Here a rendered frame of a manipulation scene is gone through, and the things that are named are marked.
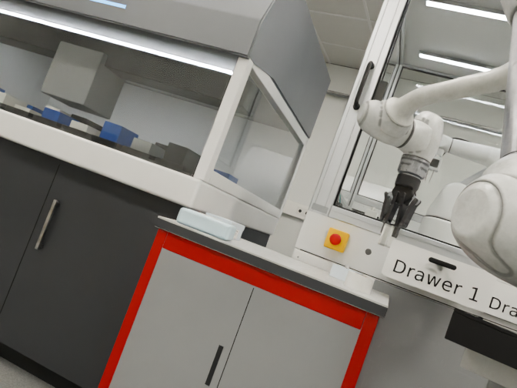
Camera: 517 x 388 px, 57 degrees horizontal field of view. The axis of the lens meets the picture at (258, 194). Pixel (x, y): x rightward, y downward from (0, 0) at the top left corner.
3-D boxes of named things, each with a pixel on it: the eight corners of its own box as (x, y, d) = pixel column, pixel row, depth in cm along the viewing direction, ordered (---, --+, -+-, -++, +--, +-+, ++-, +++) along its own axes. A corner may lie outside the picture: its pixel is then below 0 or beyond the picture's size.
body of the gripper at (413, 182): (392, 170, 154) (382, 197, 154) (414, 174, 147) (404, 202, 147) (405, 178, 158) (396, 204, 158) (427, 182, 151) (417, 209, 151)
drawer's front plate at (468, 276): (485, 313, 129) (498, 275, 130) (380, 274, 138) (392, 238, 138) (484, 312, 131) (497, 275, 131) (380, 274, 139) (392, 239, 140)
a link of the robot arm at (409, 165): (419, 156, 147) (413, 174, 146) (435, 166, 152) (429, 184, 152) (396, 153, 154) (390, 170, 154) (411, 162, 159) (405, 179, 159)
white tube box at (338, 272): (355, 285, 142) (359, 273, 142) (328, 275, 145) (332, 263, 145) (358, 285, 154) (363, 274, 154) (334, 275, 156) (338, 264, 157)
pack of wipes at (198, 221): (232, 241, 134) (238, 226, 134) (226, 241, 125) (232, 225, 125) (183, 222, 136) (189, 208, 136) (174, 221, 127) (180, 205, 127)
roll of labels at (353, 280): (372, 296, 120) (378, 281, 120) (346, 286, 120) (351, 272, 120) (365, 292, 127) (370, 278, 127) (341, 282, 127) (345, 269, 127)
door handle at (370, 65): (358, 106, 173) (375, 58, 174) (351, 104, 174) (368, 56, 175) (358, 111, 178) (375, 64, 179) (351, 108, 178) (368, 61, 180)
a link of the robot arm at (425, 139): (418, 165, 160) (386, 150, 156) (435, 122, 160) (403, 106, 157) (439, 165, 149) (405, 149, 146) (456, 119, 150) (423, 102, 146)
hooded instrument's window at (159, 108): (197, 178, 164) (243, 57, 167) (-139, 59, 219) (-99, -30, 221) (275, 216, 273) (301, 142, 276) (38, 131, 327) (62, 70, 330)
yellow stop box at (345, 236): (341, 252, 166) (348, 233, 166) (322, 245, 168) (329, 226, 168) (343, 253, 171) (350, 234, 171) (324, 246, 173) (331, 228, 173)
